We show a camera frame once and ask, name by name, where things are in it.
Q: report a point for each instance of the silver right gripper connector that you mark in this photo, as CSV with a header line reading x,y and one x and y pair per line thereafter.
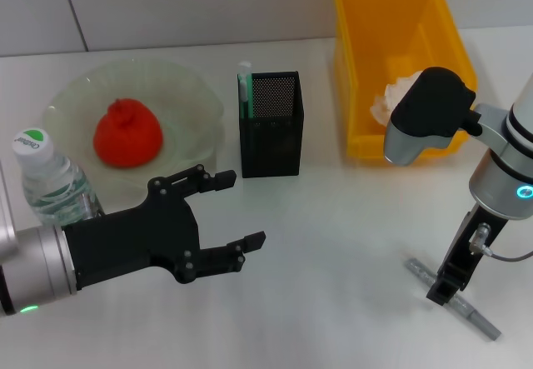
x,y
479,237

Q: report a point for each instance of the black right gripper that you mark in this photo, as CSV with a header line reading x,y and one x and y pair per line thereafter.
x,y
470,244

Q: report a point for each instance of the grey glitter pen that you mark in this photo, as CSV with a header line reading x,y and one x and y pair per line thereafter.
x,y
479,317

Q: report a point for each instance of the yellow plastic bin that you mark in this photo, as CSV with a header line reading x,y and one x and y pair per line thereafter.
x,y
358,73

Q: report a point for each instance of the clear green-label water bottle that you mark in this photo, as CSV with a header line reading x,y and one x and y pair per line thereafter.
x,y
46,173

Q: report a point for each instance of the orange fruit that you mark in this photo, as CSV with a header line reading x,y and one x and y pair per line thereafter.
x,y
127,136

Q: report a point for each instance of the translucent glass fruit plate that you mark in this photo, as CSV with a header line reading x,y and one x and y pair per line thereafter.
x,y
183,106

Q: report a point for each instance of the white paper ball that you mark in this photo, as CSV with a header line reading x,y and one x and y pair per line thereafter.
x,y
389,102

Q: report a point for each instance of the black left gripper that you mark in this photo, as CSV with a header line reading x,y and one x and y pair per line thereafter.
x,y
133,240

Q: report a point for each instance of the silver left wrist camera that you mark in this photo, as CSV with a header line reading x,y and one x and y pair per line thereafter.
x,y
6,215

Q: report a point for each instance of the black mesh pen holder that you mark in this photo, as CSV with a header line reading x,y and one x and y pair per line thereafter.
x,y
270,148

